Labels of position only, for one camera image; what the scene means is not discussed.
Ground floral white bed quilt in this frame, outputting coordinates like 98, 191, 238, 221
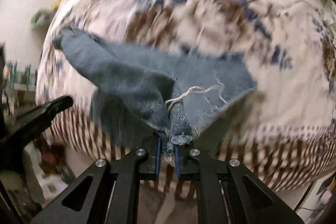
36, 0, 335, 137

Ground teal metal rack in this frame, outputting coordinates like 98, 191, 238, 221
3, 60, 38, 91

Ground brown checkered bed sheet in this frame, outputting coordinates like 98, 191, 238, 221
46, 106, 335, 192

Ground frayed blue denim shorts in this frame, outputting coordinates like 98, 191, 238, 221
53, 27, 257, 154

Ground green white plastic bag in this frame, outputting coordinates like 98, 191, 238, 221
30, 10, 56, 28

